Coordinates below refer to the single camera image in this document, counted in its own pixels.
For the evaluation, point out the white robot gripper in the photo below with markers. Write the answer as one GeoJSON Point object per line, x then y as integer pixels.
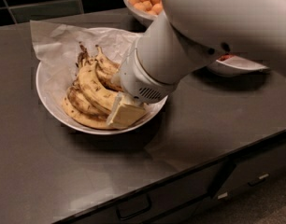
{"type": "Point", "coordinates": [133, 76]}

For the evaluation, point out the large yellow banana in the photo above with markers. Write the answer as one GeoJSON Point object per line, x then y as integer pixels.
{"type": "Point", "coordinates": [93, 90]}

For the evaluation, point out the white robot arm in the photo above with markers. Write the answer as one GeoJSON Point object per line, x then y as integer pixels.
{"type": "Point", "coordinates": [189, 35]}

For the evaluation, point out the middle spotted banana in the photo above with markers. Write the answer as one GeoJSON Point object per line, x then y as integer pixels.
{"type": "Point", "coordinates": [105, 79]}

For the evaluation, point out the bottom outer yellow banana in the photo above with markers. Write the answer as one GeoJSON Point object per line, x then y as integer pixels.
{"type": "Point", "coordinates": [91, 121]}

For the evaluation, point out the upper spotted banana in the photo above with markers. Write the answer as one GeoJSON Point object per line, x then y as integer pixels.
{"type": "Point", "coordinates": [105, 63]}

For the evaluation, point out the dark spotted left banana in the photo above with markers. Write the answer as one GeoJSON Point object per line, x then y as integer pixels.
{"type": "Point", "coordinates": [78, 100]}

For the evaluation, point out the white bowl with bananas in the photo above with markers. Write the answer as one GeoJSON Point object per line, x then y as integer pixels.
{"type": "Point", "coordinates": [55, 109]}

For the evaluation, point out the white bowl with oranges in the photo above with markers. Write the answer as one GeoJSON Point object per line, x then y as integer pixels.
{"type": "Point", "coordinates": [140, 16]}

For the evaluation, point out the white bowl with red fruit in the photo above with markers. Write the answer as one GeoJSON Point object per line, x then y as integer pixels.
{"type": "Point", "coordinates": [224, 71]}

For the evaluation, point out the white paper under bananas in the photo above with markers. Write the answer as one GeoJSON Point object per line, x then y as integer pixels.
{"type": "Point", "coordinates": [65, 44]}

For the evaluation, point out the pile of small oranges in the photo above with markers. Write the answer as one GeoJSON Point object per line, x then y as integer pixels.
{"type": "Point", "coordinates": [152, 7]}

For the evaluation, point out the pile of red fruit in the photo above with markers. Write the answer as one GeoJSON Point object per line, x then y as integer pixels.
{"type": "Point", "coordinates": [226, 57]}

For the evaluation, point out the white paper under red fruit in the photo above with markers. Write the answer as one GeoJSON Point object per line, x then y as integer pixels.
{"type": "Point", "coordinates": [242, 64]}

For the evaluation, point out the dark cabinet drawer front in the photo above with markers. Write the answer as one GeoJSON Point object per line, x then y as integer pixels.
{"type": "Point", "coordinates": [181, 195]}

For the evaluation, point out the left black drawer handle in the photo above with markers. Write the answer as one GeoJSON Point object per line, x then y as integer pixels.
{"type": "Point", "coordinates": [133, 207]}

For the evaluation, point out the black drawer handle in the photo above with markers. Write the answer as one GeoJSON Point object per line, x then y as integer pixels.
{"type": "Point", "coordinates": [258, 180]}
{"type": "Point", "coordinates": [133, 207]}

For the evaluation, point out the right black drawer handle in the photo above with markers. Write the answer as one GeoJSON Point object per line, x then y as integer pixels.
{"type": "Point", "coordinates": [258, 180]}

